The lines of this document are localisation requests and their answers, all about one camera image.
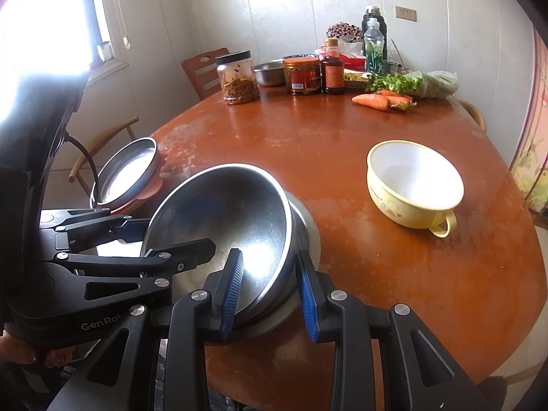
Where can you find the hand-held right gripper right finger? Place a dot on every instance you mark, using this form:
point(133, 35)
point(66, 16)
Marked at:
point(306, 295)

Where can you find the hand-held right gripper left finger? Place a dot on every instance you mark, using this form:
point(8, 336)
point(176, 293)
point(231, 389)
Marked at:
point(233, 291)

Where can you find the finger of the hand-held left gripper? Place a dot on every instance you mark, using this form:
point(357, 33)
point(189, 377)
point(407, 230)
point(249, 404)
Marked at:
point(98, 222)
point(188, 250)

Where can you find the deep steel bowl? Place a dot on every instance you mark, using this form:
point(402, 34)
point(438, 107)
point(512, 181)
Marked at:
point(222, 214)

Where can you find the round metal pan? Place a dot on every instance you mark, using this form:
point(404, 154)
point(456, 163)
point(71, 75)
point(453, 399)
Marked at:
point(124, 171)

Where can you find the orange animal-shaped plate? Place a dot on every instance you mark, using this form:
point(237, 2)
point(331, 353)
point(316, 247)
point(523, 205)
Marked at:
point(147, 190)

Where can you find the large shallow steel bowl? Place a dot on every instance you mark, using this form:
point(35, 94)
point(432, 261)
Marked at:
point(306, 231)

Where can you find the person's left hand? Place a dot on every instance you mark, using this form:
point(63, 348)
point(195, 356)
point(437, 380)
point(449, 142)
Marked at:
point(21, 351)

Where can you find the yellow enamel cup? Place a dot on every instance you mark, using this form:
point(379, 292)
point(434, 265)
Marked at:
point(411, 180)

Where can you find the window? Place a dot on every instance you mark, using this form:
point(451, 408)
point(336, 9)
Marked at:
point(47, 21)

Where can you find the black-lidded plastic jar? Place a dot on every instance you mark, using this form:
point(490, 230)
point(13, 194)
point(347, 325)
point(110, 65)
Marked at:
point(237, 81)

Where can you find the slatted wooden chair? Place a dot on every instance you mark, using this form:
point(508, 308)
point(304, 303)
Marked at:
point(205, 70)

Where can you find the small steel bowl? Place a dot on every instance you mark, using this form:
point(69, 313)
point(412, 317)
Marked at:
point(269, 75)

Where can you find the carrot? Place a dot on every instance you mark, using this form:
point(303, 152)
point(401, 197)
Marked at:
point(370, 101)
point(400, 102)

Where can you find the red label jar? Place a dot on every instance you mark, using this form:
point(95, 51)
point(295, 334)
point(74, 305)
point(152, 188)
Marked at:
point(302, 77)

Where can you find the dark sauce bottle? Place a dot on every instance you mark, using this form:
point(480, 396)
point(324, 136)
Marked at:
point(333, 72)

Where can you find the red and white packet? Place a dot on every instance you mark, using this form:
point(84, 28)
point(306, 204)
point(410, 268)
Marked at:
point(353, 56)

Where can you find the plastic bag of vegetables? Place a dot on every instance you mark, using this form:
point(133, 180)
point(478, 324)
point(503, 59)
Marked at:
point(436, 85)

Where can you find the clear plastic bottle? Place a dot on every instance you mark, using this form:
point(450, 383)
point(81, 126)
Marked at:
point(374, 51)

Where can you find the dark tall bottle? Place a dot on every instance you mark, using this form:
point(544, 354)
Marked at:
point(382, 23)

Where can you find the wall poster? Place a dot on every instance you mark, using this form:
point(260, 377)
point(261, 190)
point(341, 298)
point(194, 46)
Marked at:
point(533, 137)

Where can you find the wall socket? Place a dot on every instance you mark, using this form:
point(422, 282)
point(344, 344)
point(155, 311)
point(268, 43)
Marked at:
point(405, 13)

